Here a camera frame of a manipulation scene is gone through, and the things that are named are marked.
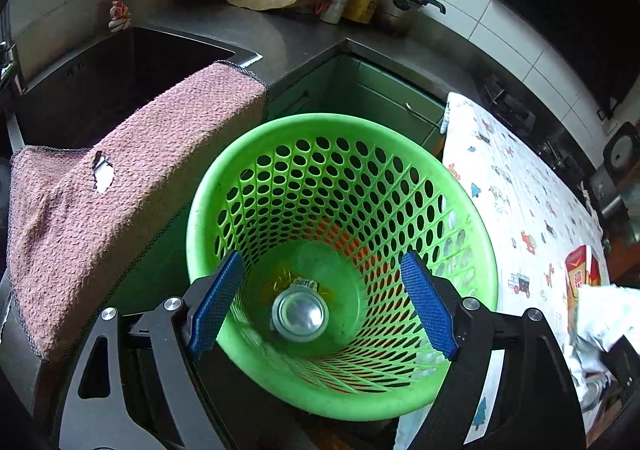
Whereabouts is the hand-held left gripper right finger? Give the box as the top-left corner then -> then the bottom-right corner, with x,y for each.
400,251 -> 586,450

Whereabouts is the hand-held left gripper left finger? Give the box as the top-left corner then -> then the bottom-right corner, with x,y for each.
55,250 -> 246,450

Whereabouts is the green perforated plastic basket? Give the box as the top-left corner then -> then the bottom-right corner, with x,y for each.
186,113 -> 499,420

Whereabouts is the aluminium drink can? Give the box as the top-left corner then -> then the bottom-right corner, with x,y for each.
270,276 -> 331,342

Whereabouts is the white cartoon printed cloth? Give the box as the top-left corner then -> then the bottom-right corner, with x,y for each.
395,92 -> 611,446

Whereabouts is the pink terry towel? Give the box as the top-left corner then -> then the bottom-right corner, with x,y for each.
6,61 -> 269,362

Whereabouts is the red and white carton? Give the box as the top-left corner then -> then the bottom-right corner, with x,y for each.
565,245 -> 602,303

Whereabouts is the white plastic bag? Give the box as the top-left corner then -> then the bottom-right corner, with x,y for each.
570,282 -> 640,376

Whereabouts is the black gas stove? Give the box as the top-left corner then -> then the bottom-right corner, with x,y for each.
480,75 -> 596,181

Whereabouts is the green kitchen cabinet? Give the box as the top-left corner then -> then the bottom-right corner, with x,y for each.
265,52 -> 448,156

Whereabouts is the dark kitchen sink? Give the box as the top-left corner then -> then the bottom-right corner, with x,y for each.
15,26 -> 263,151

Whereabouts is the grey metal appliance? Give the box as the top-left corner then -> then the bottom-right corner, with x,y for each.
587,122 -> 640,231

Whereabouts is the steel pressure cooker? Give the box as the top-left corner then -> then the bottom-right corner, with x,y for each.
375,0 -> 447,36

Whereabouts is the red and white ornament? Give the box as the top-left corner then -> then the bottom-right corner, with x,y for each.
109,0 -> 133,32

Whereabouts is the small white jar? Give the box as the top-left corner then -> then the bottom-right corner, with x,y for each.
318,0 -> 348,24

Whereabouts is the black range hood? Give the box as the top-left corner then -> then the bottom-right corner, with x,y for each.
487,0 -> 640,118

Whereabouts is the metal cabinet handle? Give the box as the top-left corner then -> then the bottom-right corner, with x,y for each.
405,102 -> 446,127

